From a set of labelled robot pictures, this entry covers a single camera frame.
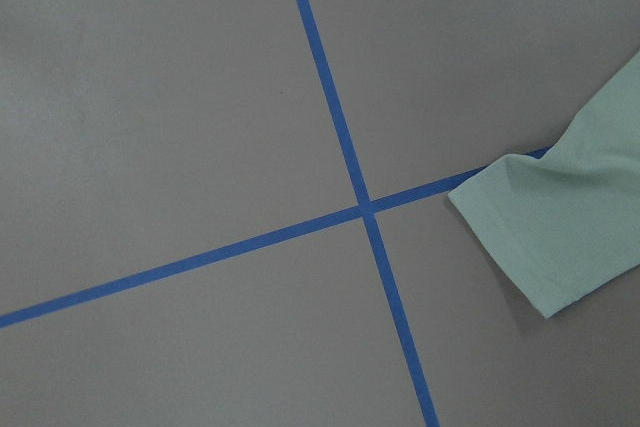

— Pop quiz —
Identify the sage green long-sleeve shirt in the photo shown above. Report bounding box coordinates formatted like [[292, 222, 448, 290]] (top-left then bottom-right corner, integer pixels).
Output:
[[448, 56, 639, 318]]

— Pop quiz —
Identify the blue tape line crosswise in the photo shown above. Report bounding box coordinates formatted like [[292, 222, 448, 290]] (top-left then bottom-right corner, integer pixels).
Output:
[[0, 145, 551, 329]]

